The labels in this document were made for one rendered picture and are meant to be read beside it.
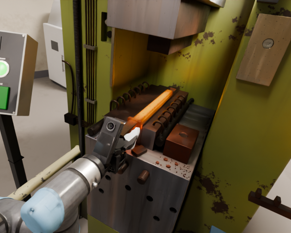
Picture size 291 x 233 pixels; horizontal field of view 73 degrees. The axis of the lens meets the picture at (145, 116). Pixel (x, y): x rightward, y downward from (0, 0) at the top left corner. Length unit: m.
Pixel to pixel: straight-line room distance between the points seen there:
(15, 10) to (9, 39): 2.83
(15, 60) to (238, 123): 0.77
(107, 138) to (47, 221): 0.20
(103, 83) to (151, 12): 0.40
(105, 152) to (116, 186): 0.30
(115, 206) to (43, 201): 0.49
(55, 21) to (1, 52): 2.55
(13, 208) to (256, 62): 0.69
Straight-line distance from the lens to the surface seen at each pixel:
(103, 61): 0.81
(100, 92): 0.87
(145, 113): 0.69
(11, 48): 0.82
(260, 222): 1.94
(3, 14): 3.62
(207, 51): 1.00
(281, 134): 0.73
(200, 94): 1.05
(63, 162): 1.04
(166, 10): 0.53
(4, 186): 1.92
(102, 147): 0.49
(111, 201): 0.86
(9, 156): 1.13
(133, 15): 0.57
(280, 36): 0.62
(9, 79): 0.80
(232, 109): 0.69
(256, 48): 0.62
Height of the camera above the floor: 1.33
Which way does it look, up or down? 29 degrees down
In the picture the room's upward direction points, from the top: 9 degrees clockwise
